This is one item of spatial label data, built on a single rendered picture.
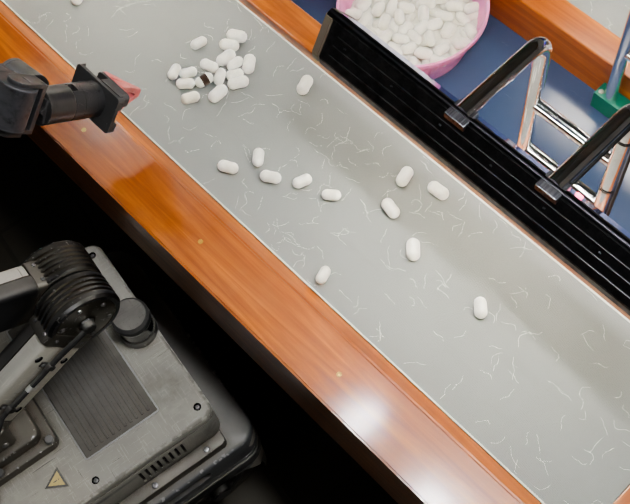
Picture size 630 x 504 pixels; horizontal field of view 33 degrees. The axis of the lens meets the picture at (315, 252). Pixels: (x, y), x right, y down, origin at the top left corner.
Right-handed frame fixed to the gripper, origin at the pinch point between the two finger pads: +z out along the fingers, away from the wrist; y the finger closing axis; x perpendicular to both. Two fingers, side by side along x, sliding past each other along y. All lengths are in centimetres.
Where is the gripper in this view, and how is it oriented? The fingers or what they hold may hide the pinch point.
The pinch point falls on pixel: (135, 92)
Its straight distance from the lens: 173.2
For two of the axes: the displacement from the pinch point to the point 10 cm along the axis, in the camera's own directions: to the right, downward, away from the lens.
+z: 5.9, -2.2, 7.7
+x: -4.0, 7.5, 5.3
